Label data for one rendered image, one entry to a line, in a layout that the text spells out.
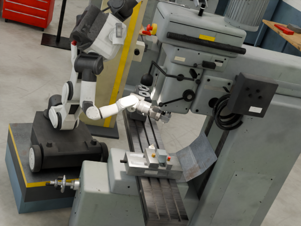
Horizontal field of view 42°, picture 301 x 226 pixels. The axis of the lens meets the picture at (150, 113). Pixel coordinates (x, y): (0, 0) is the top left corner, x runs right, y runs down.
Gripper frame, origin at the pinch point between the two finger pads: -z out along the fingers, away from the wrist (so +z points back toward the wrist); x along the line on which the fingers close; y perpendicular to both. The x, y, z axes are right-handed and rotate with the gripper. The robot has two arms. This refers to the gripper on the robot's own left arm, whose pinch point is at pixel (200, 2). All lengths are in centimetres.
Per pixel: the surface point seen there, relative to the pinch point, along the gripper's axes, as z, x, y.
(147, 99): -7, -10, -94
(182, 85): -33.7, 2.0, -32.2
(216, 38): -21.8, -5.0, -2.5
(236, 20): -13.6, -16.5, 4.8
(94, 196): -74, 37, -105
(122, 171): -62, 20, -93
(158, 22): -7.3, 21.9, -12.0
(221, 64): -29.7, -14.1, -13.7
